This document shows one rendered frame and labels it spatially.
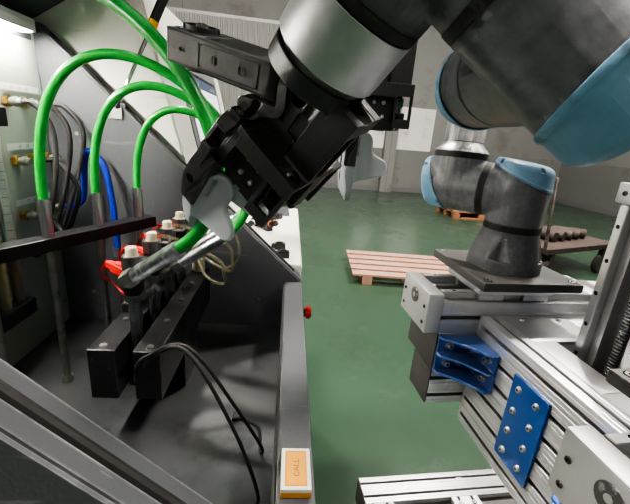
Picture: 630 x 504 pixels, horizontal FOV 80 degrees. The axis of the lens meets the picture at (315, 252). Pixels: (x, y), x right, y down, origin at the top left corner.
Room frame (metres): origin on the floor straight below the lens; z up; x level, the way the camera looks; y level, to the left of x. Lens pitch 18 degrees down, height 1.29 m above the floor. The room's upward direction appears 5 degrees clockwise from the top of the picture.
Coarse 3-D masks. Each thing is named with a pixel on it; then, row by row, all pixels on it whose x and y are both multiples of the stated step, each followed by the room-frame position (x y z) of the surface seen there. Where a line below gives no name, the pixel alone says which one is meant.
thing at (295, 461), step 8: (288, 456) 0.31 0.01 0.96; (296, 456) 0.31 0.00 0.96; (304, 456) 0.31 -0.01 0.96; (288, 464) 0.30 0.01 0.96; (296, 464) 0.30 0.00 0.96; (304, 464) 0.30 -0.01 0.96; (288, 472) 0.29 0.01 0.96; (296, 472) 0.29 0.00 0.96; (304, 472) 0.30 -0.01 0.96; (288, 480) 0.28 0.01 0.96; (296, 480) 0.29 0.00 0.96; (304, 480) 0.29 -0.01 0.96; (280, 488) 0.28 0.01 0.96; (280, 496) 0.27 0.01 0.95; (288, 496) 0.28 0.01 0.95; (296, 496) 0.28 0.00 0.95; (304, 496) 0.28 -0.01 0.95
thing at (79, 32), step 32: (96, 0) 0.83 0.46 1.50; (128, 0) 0.84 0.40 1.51; (64, 32) 0.83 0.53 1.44; (96, 32) 0.83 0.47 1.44; (128, 32) 0.84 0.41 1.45; (160, 32) 0.91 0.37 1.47; (96, 64) 0.83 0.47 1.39; (128, 64) 0.84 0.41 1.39; (128, 96) 0.84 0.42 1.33; (160, 96) 0.84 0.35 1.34; (160, 128) 0.84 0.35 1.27
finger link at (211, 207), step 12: (216, 180) 0.33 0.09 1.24; (228, 180) 0.32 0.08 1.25; (204, 192) 0.33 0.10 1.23; (216, 192) 0.32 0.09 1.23; (228, 192) 0.32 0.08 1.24; (204, 204) 0.34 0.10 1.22; (216, 204) 0.33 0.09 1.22; (228, 204) 0.32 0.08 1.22; (192, 216) 0.35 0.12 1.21; (204, 216) 0.34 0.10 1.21; (216, 216) 0.33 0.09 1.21; (228, 216) 0.33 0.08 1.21; (216, 228) 0.33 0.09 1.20; (228, 228) 0.33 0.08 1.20; (228, 240) 0.33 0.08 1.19
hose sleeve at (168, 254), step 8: (168, 248) 0.38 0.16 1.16; (152, 256) 0.39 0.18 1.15; (160, 256) 0.38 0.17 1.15; (168, 256) 0.38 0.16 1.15; (176, 256) 0.38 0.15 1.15; (136, 264) 0.40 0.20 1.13; (144, 264) 0.39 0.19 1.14; (152, 264) 0.38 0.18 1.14; (160, 264) 0.38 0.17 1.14; (128, 272) 0.40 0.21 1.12; (136, 272) 0.39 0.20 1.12; (144, 272) 0.39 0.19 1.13; (152, 272) 0.39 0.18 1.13; (136, 280) 0.40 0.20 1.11
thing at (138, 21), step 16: (112, 0) 0.40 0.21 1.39; (128, 16) 0.39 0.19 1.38; (144, 32) 0.38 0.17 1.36; (160, 48) 0.38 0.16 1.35; (176, 64) 0.38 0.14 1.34; (192, 80) 0.37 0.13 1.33; (192, 96) 0.37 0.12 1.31; (208, 112) 0.37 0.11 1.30; (208, 128) 0.37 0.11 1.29; (192, 240) 0.37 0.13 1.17
